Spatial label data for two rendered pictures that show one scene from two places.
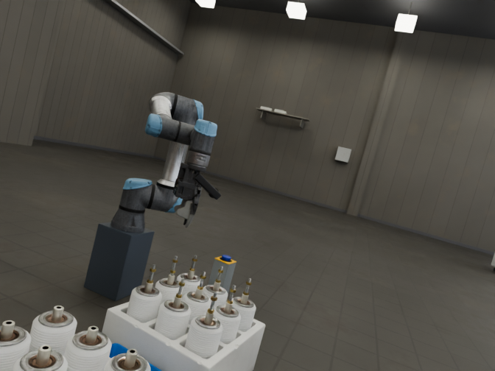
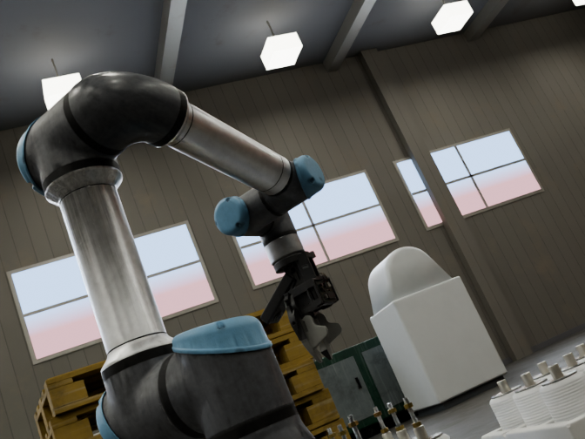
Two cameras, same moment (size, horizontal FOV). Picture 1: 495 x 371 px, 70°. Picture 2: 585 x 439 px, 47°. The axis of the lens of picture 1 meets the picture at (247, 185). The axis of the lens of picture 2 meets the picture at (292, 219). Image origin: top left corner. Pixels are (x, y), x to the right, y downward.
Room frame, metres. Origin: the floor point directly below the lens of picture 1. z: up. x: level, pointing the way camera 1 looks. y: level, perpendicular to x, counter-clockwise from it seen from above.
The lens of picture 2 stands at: (2.05, 1.23, 0.37)
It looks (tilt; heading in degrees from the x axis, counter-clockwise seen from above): 16 degrees up; 229
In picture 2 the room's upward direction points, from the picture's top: 24 degrees counter-clockwise
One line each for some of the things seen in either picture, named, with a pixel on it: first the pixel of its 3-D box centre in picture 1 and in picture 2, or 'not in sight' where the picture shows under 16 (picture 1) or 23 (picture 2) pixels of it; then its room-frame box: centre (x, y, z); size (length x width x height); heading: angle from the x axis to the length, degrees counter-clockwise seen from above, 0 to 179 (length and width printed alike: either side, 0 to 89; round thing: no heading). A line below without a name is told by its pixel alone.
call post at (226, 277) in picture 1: (216, 295); not in sight; (1.46, 0.01, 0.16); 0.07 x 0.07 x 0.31; 64
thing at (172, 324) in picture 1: (169, 333); not in sight; (1.06, 0.12, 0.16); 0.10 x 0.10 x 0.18
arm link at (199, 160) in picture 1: (198, 160); (286, 252); (1.21, 0.18, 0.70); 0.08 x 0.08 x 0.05
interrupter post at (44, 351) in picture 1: (43, 355); (570, 361); (0.67, 0.30, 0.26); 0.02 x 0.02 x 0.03
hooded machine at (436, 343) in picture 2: not in sight; (427, 324); (-2.85, -3.27, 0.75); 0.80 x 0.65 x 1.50; 160
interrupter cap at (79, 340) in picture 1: (90, 340); (531, 386); (0.78, 0.26, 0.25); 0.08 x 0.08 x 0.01
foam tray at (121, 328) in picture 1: (185, 341); not in sight; (1.16, 0.07, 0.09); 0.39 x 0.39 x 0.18; 64
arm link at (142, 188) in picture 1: (137, 193); (227, 372); (1.61, 0.48, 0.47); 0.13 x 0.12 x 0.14; 111
